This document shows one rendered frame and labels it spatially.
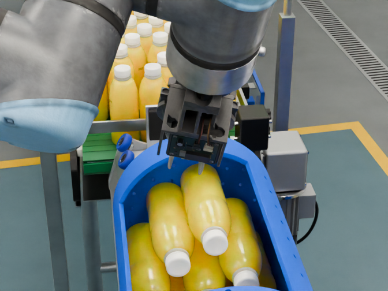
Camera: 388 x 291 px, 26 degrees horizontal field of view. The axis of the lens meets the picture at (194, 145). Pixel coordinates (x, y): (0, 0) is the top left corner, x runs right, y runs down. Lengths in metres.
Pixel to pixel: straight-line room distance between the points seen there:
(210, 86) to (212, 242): 0.52
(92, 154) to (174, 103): 1.14
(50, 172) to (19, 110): 1.51
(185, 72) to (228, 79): 0.04
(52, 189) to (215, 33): 1.51
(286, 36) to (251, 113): 0.37
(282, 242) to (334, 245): 2.00
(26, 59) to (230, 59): 0.20
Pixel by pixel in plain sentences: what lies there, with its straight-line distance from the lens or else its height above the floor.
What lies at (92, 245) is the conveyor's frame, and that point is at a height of 0.41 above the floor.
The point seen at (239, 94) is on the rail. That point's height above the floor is 0.97.
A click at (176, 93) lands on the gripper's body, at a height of 1.53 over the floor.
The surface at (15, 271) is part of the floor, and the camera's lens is 3.13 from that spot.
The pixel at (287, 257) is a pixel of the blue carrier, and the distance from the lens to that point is 1.21.
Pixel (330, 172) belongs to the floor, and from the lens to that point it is 3.65.
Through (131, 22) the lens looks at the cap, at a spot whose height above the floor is 1.09.
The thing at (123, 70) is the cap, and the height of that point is 1.10.
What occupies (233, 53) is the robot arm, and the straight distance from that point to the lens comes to 0.77.
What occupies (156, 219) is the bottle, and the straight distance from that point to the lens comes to 1.38.
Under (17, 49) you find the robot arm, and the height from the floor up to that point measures 1.66.
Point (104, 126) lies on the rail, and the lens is 1.99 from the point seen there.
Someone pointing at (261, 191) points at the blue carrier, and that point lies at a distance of 1.33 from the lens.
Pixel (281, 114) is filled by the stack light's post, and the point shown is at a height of 0.81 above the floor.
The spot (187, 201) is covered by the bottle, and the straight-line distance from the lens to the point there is 1.37.
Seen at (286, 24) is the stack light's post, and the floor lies 1.08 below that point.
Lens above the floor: 1.94
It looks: 31 degrees down
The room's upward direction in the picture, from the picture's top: straight up
